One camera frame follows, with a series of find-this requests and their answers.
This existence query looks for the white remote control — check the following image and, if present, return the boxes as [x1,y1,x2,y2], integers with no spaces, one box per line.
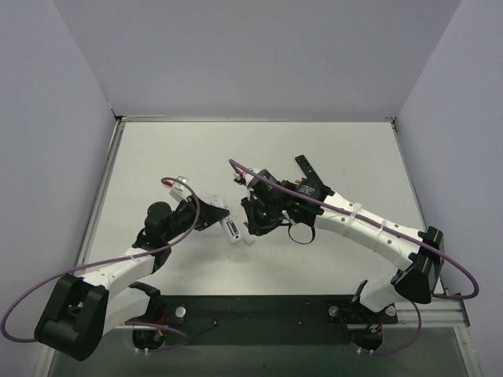
[212,196,242,245]

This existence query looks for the white battery cover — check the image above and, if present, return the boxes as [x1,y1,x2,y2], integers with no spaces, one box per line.
[243,235,255,246]

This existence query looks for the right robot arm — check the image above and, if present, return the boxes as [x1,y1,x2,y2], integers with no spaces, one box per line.
[234,169,442,313]

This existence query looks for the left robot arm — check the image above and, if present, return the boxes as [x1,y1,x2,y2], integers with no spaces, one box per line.
[34,196,231,361]

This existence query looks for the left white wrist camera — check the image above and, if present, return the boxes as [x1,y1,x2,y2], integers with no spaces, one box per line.
[161,176,191,202]

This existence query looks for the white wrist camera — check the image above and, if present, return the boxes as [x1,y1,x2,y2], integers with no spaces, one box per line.
[161,176,191,202]
[233,170,255,187]

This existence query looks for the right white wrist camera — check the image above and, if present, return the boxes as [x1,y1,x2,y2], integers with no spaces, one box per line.
[233,170,255,187]

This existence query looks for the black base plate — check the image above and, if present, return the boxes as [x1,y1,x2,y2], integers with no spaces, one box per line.
[136,295,398,346]

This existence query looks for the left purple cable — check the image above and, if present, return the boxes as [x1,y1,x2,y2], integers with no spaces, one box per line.
[2,176,204,353]

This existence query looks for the purple cable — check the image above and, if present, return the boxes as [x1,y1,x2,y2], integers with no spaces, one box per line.
[2,176,204,353]
[228,158,480,357]

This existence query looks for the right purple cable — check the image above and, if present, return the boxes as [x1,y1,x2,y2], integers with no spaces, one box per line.
[228,158,480,357]

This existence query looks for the aluminium front rail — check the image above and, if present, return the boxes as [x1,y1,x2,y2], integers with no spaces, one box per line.
[384,299,470,328]

